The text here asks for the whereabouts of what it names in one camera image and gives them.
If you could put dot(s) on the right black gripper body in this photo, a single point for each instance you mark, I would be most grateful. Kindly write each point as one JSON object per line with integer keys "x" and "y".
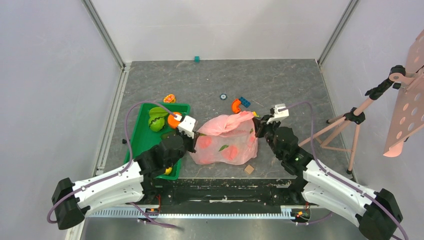
{"x": 262, "y": 126}

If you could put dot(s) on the pink plastic bag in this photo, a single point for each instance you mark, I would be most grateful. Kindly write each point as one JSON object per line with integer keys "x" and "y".
{"x": 235, "y": 129}

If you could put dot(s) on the small brown wooden block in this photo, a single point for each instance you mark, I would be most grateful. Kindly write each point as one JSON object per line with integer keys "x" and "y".
{"x": 249, "y": 169}

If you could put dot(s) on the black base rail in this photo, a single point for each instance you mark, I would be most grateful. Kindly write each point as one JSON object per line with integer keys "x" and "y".
{"x": 272, "y": 191}

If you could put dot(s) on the orange curved toy block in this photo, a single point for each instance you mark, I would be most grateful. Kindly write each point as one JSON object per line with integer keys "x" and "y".
{"x": 235, "y": 106}

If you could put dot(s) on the orange fake fruit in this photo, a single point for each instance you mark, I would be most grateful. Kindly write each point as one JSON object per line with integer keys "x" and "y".
{"x": 174, "y": 119}

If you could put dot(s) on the orange flower toy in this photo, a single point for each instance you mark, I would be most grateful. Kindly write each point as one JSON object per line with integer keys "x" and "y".
{"x": 170, "y": 99}

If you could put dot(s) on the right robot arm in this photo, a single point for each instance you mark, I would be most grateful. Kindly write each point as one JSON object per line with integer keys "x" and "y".
{"x": 375, "y": 213}

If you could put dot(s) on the small round black disc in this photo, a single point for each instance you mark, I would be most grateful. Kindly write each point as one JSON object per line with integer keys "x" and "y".
{"x": 223, "y": 96}

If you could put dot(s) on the green fake round fruit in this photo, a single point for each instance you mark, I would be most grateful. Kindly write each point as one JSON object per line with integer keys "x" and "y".
{"x": 156, "y": 123}

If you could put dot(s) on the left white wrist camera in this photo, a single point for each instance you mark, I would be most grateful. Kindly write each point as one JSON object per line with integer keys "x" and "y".
{"x": 187, "y": 125}

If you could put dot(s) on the red fake fruit in bag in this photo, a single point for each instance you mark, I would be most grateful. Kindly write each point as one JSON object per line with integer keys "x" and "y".
{"x": 229, "y": 152}

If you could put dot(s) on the pink perforated board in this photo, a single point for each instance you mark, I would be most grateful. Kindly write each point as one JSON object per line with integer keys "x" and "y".
{"x": 408, "y": 112}

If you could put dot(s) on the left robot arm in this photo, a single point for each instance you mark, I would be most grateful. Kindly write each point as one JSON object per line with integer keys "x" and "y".
{"x": 130, "y": 183}

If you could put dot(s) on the green fake starfruit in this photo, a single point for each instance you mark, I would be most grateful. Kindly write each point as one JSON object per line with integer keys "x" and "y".
{"x": 158, "y": 112}

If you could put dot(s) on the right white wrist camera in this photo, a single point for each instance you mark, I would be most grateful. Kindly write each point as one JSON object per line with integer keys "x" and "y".
{"x": 278, "y": 113}

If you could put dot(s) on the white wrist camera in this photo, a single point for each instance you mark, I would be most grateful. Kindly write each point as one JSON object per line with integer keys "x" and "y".
{"x": 278, "y": 113}
{"x": 187, "y": 125}

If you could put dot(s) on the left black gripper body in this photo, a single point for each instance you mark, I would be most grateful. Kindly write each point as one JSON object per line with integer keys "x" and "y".
{"x": 189, "y": 142}

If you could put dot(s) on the blue lego brick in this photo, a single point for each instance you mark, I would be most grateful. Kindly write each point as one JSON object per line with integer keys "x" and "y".
{"x": 244, "y": 102}

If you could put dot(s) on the yellow fake fruit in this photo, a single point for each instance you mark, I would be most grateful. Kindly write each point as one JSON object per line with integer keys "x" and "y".
{"x": 168, "y": 171}

